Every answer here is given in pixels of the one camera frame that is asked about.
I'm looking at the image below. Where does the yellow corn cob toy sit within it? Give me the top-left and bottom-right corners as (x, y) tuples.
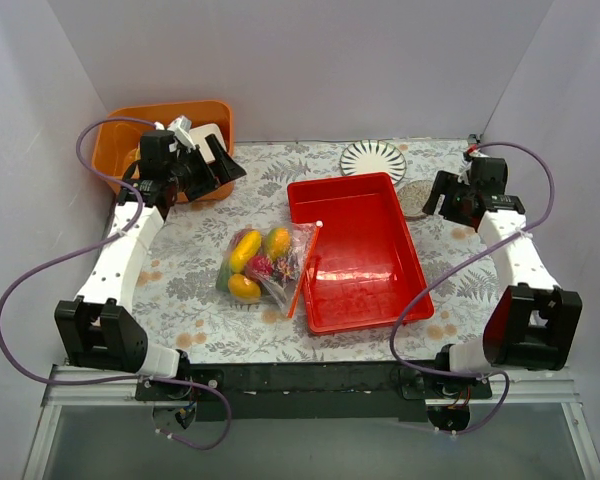
(229, 230), (262, 273)

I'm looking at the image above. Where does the yellow orange mango toy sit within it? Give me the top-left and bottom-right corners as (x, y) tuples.
(264, 227), (292, 262)

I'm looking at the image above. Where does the green orange mango toy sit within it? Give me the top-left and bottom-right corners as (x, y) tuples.
(215, 261), (233, 293)

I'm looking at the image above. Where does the red apple toy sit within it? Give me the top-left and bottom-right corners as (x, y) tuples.
(245, 255), (274, 280)

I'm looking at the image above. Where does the clear zip top bag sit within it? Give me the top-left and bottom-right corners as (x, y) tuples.
(215, 220), (323, 318)

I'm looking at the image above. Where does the orange fruit toy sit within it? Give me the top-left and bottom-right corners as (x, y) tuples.
(228, 274), (262, 304)

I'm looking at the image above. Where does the dark purple fruit toy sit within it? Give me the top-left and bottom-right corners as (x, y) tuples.
(272, 252), (300, 286)

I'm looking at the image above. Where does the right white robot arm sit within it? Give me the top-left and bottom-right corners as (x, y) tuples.
(423, 157), (582, 398)

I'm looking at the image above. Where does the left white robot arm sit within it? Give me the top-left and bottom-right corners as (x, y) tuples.
(54, 123), (246, 400)

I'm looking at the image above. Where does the speckled grey round dish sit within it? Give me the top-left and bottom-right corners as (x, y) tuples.
(397, 180), (433, 221)

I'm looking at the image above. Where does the yellow item in tub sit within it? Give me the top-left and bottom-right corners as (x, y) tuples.
(122, 147), (140, 173)

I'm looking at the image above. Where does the white rectangular dish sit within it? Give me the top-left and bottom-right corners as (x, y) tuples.
(189, 123), (227, 164)

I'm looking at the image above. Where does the orange plastic tub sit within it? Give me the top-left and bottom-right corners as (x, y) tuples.
(91, 100), (237, 204)

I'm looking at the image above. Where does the striped round plate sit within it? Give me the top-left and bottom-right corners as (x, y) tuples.
(340, 140), (407, 184)

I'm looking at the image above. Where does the red plastic tray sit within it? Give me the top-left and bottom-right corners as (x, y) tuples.
(287, 173), (434, 335)

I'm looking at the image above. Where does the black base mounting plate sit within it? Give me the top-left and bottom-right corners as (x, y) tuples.
(135, 361), (492, 422)

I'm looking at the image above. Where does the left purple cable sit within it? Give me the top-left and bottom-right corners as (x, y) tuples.
(0, 116), (233, 451)

